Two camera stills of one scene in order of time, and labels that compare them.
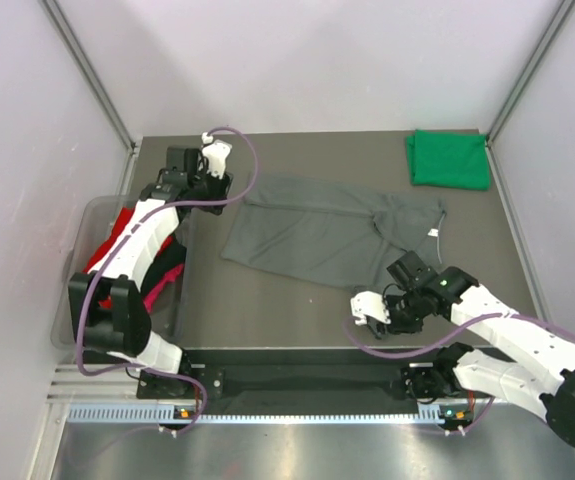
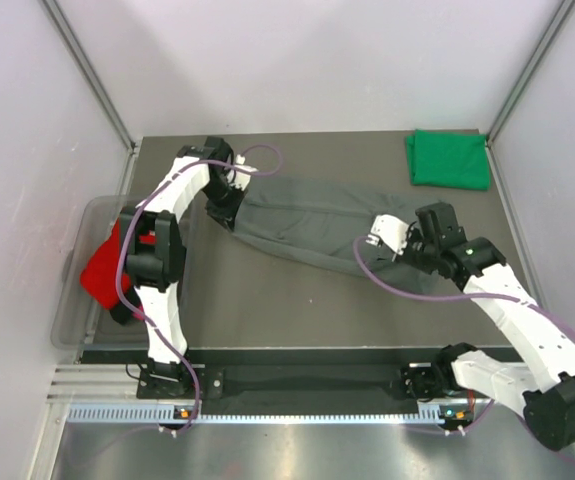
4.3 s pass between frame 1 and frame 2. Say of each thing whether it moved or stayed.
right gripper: moved
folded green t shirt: stayed
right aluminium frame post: stayed
